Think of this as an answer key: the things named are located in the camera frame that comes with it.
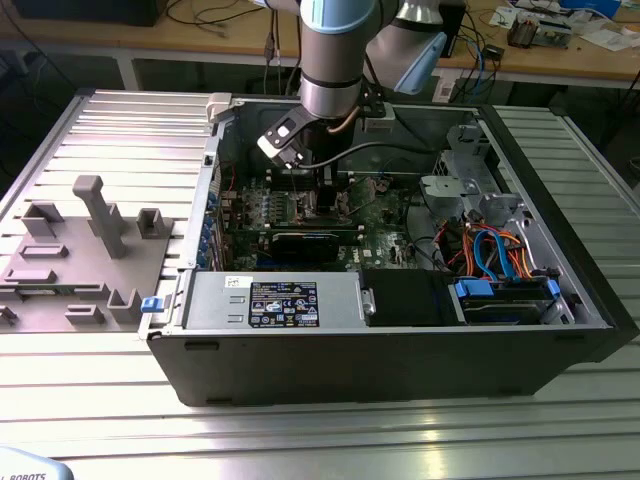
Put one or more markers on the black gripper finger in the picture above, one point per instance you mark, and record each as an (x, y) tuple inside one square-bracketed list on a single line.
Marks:
[(330, 200)]

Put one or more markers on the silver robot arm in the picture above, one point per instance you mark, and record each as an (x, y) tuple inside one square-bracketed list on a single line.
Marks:
[(335, 60)]

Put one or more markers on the CPU socket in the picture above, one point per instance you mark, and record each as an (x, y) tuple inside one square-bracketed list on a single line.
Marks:
[(306, 212)]

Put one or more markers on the thin metal locking lever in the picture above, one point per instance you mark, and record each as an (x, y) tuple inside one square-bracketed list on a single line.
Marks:
[(297, 190)]

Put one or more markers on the black graphics card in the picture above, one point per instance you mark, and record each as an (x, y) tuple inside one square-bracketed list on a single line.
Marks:
[(305, 245)]

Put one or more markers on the round coin cell battery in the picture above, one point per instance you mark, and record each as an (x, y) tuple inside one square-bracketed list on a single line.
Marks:
[(381, 187)]

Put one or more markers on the green motherboard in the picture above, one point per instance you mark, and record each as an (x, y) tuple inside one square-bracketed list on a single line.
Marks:
[(380, 235)]

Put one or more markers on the grey case latch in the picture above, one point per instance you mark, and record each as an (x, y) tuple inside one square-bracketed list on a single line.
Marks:
[(220, 105)]

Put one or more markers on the grey metal drive cage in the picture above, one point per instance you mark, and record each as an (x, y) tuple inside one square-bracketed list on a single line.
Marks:
[(445, 187)]

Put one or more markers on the black plastic shroud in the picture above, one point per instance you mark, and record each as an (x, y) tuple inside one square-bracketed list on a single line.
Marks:
[(405, 297)]

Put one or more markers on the grey power supply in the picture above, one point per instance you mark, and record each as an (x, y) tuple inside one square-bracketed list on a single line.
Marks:
[(215, 300)]

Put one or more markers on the black PC case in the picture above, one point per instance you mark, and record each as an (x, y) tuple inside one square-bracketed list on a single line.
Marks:
[(350, 370)]

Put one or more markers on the hard disk in blue carrier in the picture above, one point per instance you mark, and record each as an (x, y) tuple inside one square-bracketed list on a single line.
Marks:
[(477, 290)]

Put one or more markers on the black upright box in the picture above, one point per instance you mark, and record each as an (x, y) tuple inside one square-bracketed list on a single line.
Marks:
[(457, 30)]

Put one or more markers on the black power adapter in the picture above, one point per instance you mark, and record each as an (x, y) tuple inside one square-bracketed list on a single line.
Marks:
[(494, 51)]

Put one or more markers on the wooden workbench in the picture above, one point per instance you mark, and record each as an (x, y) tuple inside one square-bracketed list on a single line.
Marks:
[(150, 40)]

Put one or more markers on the blue plastic tab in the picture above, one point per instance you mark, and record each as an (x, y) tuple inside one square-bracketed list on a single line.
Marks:
[(152, 305)]

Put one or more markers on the metal heat sink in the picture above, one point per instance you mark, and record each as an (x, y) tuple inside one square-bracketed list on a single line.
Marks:
[(522, 32)]

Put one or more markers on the grey metal part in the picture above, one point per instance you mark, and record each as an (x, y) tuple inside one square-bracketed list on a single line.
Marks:
[(555, 32)]

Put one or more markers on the grey parts rack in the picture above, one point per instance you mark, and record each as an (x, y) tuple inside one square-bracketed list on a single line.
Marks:
[(75, 280)]

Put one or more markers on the black flat device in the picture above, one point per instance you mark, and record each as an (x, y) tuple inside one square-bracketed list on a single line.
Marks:
[(90, 10)]

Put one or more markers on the blue box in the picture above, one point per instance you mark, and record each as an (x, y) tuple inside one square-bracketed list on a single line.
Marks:
[(590, 5)]

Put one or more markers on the white paper sheets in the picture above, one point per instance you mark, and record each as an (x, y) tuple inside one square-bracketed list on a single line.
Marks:
[(607, 37)]

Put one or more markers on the pale blue teach pendant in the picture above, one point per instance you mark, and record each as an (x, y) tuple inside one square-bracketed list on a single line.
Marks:
[(30, 465)]

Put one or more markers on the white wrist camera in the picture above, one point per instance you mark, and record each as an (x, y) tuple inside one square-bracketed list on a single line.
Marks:
[(277, 142)]

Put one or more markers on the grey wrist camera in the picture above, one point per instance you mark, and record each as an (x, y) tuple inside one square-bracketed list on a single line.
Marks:
[(377, 123)]

